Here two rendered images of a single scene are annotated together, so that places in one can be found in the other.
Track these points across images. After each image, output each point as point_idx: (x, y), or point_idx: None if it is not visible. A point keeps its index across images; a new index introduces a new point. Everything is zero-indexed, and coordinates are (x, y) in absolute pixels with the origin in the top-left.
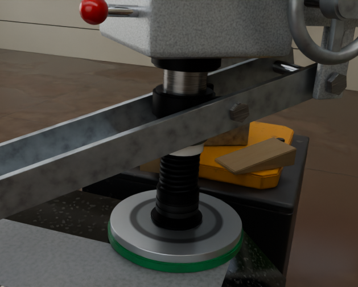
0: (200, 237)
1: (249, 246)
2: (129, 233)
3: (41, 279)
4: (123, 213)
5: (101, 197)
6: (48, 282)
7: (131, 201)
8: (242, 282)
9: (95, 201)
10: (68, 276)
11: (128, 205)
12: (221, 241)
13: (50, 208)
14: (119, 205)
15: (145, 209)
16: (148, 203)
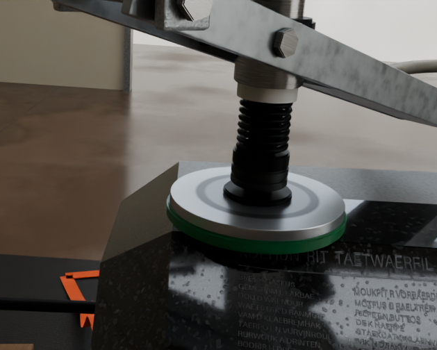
0: (214, 180)
1: (155, 230)
2: (289, 176)
3: (328, 172)
4: (322, 192)
5: (403, 243)
6: (319, 171)
7: (331, 204)
8: (158, 203)
9: (399, 235)
10: (311, 175)
11: (329, 200)
12: (189, 179)
13: (433, 221)
14: (339, 198)
15: (302, 198)
16: (308, 205)
